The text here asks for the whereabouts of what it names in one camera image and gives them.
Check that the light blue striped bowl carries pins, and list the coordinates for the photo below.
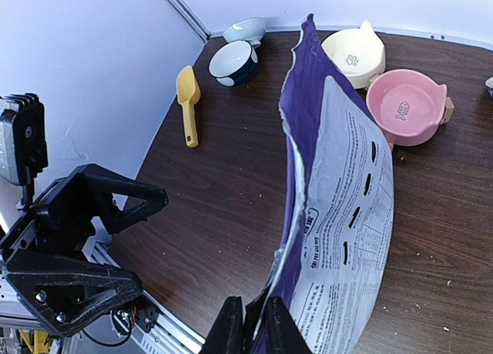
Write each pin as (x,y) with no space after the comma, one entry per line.
(251,30)

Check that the pink cat-ear pet bowl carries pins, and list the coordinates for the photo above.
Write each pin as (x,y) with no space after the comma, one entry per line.
(407,105)

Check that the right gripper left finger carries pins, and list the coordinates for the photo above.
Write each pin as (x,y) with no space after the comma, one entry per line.
(226,334)

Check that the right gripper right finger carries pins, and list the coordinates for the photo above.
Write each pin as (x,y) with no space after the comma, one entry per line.
(280,333)

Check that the yellow plastic scoop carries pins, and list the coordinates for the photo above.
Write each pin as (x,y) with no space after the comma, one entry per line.
(188,94)

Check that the purple pet food bag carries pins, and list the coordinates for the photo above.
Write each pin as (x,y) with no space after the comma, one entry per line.
(340,203)

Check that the cream cat-ear pet bowl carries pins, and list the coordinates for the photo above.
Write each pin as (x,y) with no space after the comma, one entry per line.
(359,53)

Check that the navy white-dotted bowl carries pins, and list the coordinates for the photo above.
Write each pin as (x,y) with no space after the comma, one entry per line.
(234,64)

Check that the blue zigzag patterned bowl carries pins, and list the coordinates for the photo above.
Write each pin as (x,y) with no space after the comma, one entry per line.
(489,86)

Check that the left aluminium frame post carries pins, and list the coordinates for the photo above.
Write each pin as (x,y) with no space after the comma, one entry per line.
(190,18)

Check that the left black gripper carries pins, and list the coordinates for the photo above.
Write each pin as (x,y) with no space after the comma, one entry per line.
(48,246)

